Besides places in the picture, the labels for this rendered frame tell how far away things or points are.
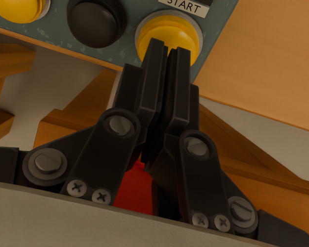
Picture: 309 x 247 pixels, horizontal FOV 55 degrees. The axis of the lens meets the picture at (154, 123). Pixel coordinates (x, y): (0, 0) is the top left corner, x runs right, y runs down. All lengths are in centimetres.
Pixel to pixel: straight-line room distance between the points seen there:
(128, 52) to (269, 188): 24
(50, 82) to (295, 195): 91
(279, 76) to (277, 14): 4
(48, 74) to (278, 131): 89
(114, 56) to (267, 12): 9
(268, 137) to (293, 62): 106
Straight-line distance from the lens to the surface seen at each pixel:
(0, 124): 105
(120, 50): 16
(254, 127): 122
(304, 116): 21
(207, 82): 18
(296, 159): 134
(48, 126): 29
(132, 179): 24
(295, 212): 37
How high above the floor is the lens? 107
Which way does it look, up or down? 75 degrees down
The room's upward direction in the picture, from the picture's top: 159 degrees clockwise
